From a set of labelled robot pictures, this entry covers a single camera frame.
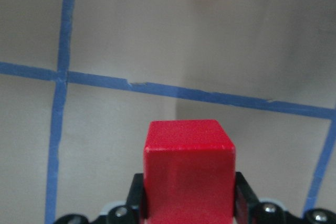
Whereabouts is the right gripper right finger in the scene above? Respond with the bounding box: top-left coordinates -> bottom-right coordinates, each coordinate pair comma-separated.
234,172 -> 335,224

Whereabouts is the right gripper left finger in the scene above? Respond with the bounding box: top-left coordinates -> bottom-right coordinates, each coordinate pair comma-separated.
55,173 -> 144,224

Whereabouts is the red block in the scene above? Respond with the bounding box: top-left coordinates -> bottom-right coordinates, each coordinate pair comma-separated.
143,120 -> 236,223

